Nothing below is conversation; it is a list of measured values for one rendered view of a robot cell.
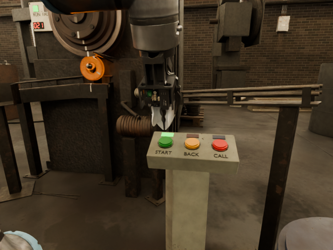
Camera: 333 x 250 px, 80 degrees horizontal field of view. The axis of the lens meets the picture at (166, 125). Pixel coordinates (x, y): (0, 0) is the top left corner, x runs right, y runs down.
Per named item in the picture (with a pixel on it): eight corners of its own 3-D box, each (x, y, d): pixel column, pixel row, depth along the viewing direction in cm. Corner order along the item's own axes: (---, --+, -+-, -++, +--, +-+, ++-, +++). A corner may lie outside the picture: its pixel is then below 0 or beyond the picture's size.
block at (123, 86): (126, 105, 140) (124, 69, 134) (137, 105, 139) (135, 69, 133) (120, 108, 130) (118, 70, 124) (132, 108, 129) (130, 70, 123)
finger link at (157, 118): (149, 139, 50) (144, 107, 45) (153, 125, 55) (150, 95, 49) (161, 140, 49) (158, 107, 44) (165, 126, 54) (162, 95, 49)
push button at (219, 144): (211, 143, 57) (212, 138, 56) (226, 143, 56) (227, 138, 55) (212, 152, 54) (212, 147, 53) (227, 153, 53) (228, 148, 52)
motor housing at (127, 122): (127, 186, 142) (122, 112, 128) (157, 189, 139) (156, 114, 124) (120, 198, 130) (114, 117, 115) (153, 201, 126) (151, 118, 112)
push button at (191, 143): (185, 141, 58) (185, 136, 57) (199, 142, 57) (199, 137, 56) (184, 151, 55) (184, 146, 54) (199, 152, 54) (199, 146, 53)
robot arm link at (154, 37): (137, 19, 41) (184, 17, 40) (140, 43, 44) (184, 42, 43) (123, 27, 34) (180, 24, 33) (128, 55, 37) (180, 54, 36)
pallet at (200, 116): (124, 123, 308) (122, 94, 297) (140, 112, 385) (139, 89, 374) (202, 127, 287) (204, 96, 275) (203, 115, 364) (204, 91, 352)
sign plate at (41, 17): (35, 31, 142) (30, 3, 137) (68, 31, 138) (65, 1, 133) (32, 31, 140) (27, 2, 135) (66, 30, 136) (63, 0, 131)
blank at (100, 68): (79, 71, 135) (76, 71, 131) (88, 50, 130) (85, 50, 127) (98, 84, 135) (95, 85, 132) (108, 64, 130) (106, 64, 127)
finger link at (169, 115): (161, 140, 49) (158, 107, 44) (165, 126, 54) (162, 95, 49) (174, 141, 49) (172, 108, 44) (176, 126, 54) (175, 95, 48)
